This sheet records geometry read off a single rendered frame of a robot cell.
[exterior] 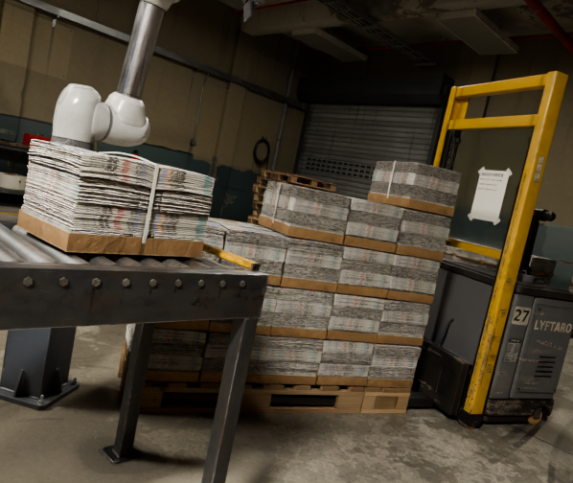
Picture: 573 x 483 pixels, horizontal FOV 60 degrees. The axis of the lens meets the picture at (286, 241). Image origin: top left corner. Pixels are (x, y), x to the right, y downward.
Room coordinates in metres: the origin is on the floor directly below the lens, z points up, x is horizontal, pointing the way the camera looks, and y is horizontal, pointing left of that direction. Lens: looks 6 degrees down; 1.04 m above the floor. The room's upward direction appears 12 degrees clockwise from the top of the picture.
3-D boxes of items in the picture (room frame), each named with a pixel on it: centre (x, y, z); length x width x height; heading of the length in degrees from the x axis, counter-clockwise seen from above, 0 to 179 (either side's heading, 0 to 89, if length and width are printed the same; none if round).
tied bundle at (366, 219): (2.55, -0.32, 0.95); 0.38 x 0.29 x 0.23; 23
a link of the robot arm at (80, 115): (2.01, 0.91, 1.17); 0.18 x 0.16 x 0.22; 143
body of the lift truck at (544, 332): (3.00, -1.33, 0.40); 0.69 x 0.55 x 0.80; 24
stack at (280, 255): (2.37, 0.06, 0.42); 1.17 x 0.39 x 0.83; 114
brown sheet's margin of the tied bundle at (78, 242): (1.22, 0.52, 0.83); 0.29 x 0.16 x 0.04; 49
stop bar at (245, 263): (1.52, 0.22, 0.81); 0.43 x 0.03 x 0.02; 45
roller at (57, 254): (1.19, 0.56, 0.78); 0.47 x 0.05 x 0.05; 45
